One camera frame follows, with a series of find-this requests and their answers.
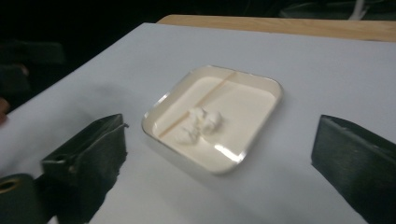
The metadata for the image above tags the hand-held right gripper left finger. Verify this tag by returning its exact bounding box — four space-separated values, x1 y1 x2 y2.
40 113 129 224

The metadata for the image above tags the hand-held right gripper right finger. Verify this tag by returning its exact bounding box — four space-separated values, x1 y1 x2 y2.
311 114 396 224

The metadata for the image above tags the white soft food piece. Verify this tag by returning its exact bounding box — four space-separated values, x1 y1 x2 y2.
201 111 224 135
187 106 207 125
175 123 202 146

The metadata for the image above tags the cream square tray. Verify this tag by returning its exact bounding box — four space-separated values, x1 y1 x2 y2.
141 64 285 175

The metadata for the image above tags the thin wooden skewer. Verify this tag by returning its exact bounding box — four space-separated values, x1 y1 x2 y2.
158 71 237 139

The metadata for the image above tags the white table sheet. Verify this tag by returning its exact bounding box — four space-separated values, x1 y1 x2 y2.
0 21 396 224

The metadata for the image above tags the white metal stand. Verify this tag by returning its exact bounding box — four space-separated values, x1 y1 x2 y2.
347 0 371 21

